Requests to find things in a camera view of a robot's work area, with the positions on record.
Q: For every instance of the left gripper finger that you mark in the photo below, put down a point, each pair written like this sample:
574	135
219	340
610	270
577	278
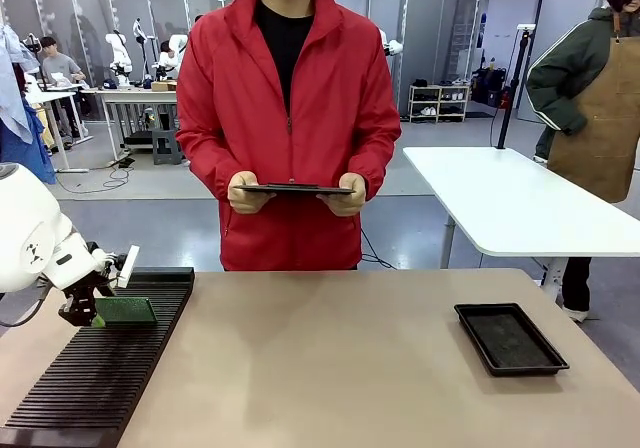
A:
98	322
106	292

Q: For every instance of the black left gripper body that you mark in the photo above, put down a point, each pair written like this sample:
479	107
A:
80	303

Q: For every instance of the green PCB board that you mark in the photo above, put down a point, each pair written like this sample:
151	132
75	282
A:
127	310

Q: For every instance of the black clipboard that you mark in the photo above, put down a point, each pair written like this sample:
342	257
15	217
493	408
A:
295	189

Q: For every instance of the red-sleeved left forearm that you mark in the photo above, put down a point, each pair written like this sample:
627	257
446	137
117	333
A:
377	163

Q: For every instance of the red-sleeved right forearm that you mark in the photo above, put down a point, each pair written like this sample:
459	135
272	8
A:
210	163

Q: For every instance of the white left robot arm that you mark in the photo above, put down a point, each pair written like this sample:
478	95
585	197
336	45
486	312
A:
25	218

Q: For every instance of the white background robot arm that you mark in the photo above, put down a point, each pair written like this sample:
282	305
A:
119	53
172	50
392	45

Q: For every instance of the black slotted PCB rack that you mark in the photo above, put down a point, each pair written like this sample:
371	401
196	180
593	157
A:
100	368

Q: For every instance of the person's right hand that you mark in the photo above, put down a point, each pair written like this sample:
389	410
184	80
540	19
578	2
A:
247	199

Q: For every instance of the person's left hand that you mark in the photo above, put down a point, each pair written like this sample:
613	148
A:
345	203

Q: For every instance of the grey step stool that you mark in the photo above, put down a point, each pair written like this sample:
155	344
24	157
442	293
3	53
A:
165	147

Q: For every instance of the person in blue shirt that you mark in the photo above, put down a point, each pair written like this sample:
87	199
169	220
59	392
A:
22	133

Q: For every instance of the white workbench with robots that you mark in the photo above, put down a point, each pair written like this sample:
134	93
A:
135	95

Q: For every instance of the white standing desk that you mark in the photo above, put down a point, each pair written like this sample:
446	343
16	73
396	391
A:
55	99

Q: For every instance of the cardboard box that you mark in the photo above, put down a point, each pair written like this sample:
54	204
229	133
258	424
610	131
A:
164	86

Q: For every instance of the seated person in grey shirt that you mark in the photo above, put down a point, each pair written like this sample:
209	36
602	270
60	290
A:
59	65

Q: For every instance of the person in red jacket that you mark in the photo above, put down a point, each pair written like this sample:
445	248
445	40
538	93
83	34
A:
310	118

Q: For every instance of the wooden shoe rack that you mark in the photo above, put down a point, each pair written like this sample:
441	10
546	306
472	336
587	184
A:
439	102

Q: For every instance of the white table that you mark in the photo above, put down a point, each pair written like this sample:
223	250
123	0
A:
500	193

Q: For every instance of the black plastic tray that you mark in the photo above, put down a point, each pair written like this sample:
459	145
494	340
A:
510	340

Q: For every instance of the black bags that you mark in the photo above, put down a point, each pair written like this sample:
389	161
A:
487	85

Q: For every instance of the person in brown apron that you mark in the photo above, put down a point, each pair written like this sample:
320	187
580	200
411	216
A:
600	93

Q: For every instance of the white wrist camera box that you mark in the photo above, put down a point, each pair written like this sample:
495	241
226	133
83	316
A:
129	266

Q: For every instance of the black camera pole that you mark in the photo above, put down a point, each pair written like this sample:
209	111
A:
511	88

